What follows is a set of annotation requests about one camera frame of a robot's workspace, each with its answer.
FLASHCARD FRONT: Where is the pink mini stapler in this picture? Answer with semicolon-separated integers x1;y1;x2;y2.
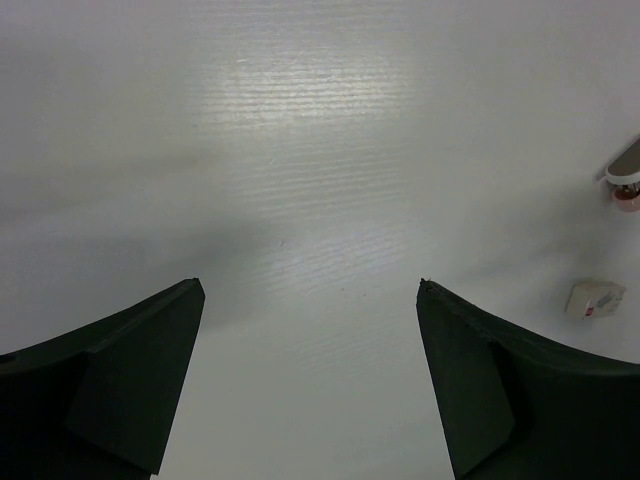
595;136;639;213

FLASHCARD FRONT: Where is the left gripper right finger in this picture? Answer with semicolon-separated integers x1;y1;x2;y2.
416;280;639;479

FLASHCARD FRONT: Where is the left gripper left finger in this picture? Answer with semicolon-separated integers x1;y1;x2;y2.
1;279;205;479

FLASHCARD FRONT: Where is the small eraser box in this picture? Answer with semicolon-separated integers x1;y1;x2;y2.
565;280;626;319

